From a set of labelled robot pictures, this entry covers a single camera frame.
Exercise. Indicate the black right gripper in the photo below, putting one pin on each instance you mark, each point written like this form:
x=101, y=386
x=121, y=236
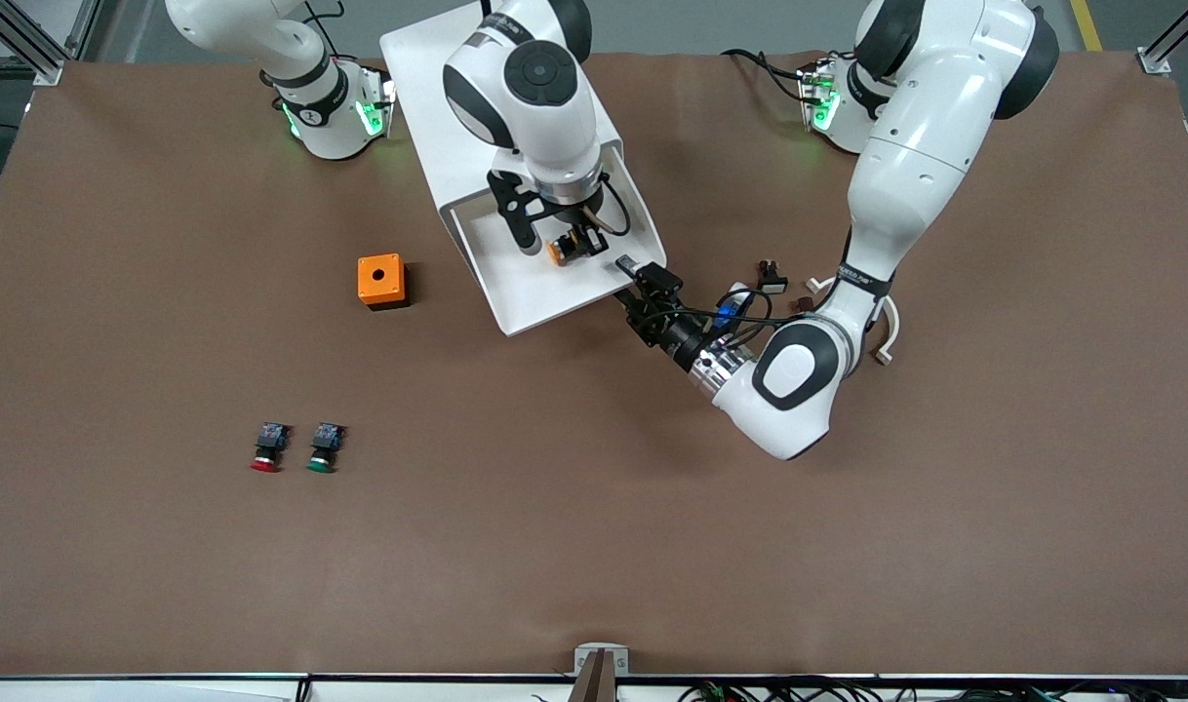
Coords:
x=578, y=225

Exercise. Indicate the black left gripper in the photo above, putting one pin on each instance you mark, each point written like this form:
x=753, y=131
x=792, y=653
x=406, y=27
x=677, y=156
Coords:
x=670, y=332

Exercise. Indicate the yellow push button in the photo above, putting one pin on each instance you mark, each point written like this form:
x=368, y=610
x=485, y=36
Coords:
x=558, y=251

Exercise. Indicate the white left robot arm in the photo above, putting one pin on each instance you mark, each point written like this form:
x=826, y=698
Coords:
x=926, y=146

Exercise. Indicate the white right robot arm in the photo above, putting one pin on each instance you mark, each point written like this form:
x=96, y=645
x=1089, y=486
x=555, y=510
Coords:
x=545, y=117

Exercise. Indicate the green push button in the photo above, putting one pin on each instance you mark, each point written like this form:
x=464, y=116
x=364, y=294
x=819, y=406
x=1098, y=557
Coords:
x=325, y=447

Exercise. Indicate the red push button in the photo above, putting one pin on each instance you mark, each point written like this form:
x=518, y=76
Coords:
x=268, y=447

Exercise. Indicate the brown terminal block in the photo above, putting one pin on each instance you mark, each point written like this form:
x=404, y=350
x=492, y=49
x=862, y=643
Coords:
x=805, y=304

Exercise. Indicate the orange box with hole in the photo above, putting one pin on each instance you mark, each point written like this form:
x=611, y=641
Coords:
x=368, y=283

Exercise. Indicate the black switch white face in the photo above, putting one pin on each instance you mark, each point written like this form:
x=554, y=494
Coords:
x=772, y=284

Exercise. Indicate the white curved bracket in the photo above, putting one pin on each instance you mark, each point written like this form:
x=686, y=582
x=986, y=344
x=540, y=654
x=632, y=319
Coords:
x=891, y=327

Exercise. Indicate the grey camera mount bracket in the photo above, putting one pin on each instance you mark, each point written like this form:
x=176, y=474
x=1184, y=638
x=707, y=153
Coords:
x=584, y=658

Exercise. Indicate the aluminium frame post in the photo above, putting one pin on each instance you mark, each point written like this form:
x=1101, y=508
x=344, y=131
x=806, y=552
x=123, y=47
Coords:
x=1153, y=60
x=48, y=70

